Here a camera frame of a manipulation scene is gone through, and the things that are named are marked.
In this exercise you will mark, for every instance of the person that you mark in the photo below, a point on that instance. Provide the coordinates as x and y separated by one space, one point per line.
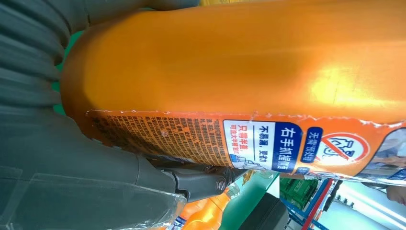
398 195

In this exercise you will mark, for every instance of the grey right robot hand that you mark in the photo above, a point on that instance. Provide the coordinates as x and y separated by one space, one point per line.
79 177

